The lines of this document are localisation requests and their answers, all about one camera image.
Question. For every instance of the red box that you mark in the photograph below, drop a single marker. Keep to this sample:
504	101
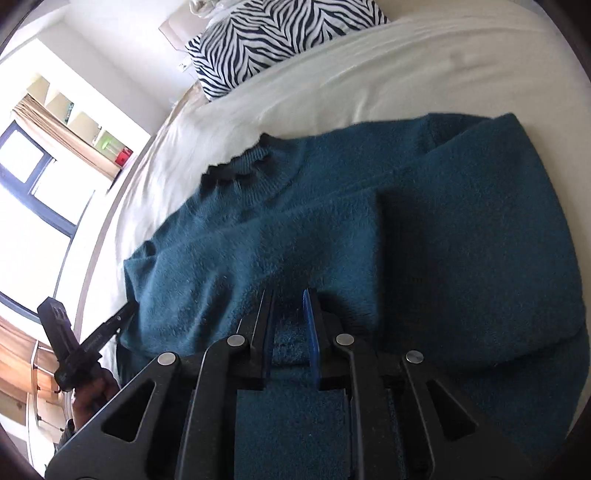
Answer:
123	157

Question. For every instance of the folded white duvet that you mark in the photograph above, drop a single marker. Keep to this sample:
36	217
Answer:
207	6

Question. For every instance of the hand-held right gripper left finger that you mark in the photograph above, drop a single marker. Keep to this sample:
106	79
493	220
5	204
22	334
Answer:
267	337

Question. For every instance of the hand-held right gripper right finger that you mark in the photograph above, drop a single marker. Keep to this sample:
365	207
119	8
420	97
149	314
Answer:
312	341

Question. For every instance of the person's left hand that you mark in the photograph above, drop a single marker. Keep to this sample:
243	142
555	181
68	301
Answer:
92	394

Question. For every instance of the dark framed window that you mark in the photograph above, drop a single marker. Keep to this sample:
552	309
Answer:
27	159

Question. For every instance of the teal knit sweater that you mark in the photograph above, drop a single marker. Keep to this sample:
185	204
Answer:
369	254

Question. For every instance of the beige curtain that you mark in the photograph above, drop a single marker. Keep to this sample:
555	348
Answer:
69	138

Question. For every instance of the bed with beige sheet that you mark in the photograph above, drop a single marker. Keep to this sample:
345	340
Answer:
369	78

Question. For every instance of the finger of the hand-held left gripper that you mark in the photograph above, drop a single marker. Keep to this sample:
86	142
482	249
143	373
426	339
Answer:
108	328

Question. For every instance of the green lidded container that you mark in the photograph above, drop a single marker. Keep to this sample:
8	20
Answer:
106	142

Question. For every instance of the beige padded headboard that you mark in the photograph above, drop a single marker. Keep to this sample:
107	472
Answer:
178	30

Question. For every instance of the zebra print pillow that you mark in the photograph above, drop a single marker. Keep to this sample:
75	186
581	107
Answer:
258	41

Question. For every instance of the white wall shelf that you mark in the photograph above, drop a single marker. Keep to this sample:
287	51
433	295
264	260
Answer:
55	99

